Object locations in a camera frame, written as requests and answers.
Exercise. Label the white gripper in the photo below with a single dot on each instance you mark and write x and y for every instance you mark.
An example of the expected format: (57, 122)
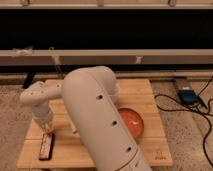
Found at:
(44, 119)

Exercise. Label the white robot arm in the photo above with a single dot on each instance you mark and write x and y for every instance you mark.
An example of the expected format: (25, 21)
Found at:
(89, 96)

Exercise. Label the white sponge block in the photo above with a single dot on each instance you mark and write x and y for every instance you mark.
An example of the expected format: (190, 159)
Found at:
(74, 129)

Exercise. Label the orange bowl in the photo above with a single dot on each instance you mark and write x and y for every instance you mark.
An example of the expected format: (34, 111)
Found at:
(133, 121)

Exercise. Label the blue power adapter box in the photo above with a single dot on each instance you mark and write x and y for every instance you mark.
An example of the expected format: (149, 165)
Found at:
(187, 97)

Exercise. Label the long beige rail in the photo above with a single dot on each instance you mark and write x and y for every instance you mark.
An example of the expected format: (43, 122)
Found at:
(105, 57)

